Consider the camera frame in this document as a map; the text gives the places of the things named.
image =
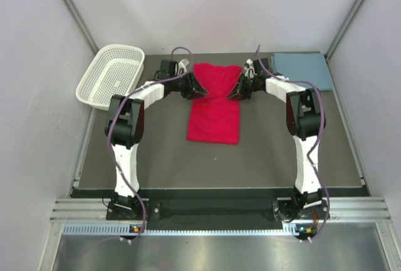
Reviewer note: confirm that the left aluminium corner post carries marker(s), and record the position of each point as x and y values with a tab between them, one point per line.
81	25

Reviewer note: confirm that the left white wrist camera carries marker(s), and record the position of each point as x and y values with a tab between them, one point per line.
184	65

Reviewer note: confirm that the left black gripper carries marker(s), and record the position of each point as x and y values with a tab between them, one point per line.
193	84

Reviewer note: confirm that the white perforated plastic basket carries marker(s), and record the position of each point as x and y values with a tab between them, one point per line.
115	70

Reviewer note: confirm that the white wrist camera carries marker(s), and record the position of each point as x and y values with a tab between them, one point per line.
248	68
184	65

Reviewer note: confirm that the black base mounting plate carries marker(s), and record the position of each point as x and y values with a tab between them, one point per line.
285	204

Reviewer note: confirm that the right aluminium corner post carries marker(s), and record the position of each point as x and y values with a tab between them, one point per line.
346	24

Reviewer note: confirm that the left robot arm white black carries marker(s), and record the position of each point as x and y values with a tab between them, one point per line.
126	124

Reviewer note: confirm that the aluminium frame rail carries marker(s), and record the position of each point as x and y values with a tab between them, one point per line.
342	209

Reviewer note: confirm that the folded blue t shirt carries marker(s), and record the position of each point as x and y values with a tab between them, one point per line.
309	67

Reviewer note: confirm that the red t shirt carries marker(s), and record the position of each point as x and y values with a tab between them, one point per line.
214	118

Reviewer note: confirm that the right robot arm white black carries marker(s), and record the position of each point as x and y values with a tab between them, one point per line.
305	121

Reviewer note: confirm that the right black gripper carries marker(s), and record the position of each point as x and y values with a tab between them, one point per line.
235	94

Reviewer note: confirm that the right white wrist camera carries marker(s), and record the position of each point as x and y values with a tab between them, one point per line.
248	68

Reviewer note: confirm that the aluminium corner post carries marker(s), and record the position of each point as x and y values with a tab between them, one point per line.
346	24
81	25

